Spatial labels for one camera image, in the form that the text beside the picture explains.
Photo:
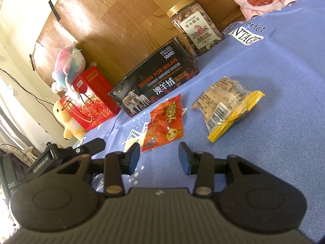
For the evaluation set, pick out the pastel plush toy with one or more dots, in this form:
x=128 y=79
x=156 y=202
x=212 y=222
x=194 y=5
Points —
x=68 y=61

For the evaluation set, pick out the brown chair cushion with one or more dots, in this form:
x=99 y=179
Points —
x=215 y=7

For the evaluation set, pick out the red snack packet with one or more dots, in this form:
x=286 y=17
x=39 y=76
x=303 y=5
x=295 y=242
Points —
x=165 y=122

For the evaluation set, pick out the wooden board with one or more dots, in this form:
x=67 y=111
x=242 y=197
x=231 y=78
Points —
x=114 y=17

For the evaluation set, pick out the black tape strip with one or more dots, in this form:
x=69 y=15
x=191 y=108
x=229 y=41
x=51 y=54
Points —
x=54 y=10
x=32 y=62

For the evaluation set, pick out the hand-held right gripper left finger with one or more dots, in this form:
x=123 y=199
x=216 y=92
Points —
x=134 y=157

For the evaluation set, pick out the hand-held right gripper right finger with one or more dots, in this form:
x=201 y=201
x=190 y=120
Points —
x=184 y=158

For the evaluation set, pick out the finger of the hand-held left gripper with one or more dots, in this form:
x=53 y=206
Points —
x=91 y=146

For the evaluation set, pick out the clear nut jar gold lid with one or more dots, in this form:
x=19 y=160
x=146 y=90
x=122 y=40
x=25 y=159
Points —
x=198 y=30

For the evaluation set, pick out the clear snack packet yellow seals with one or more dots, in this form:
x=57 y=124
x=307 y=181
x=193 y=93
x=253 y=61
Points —
x=223 y=101

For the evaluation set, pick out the red gift box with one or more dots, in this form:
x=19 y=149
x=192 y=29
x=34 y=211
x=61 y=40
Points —
x=96 y=99

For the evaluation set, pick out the yellow plush chick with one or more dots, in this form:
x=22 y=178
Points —
x=63 y=114

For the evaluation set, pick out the black box with sheep print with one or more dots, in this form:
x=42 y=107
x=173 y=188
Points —
x=157 y=81

